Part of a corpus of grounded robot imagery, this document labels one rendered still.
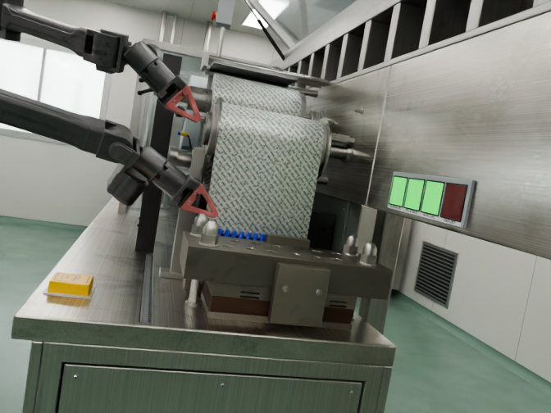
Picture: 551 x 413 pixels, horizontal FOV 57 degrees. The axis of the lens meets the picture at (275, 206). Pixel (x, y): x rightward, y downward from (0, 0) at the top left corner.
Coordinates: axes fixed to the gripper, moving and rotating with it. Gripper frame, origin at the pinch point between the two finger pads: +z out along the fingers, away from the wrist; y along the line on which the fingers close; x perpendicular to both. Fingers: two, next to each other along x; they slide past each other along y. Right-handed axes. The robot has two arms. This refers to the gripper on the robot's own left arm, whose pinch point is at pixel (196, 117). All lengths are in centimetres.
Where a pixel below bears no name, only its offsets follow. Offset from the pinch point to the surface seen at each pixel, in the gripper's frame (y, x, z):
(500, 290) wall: -229, 98, 259
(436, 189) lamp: 43, 17, 33
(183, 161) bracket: -0.9, -9.0, 5.1
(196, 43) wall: -551, 102, -62
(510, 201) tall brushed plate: 60, 18, 34
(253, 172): 7.0, 0.5, 16.7
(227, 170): 7.1, -3.3, 12.3
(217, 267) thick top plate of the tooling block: 27.1, -17.5, 21.4
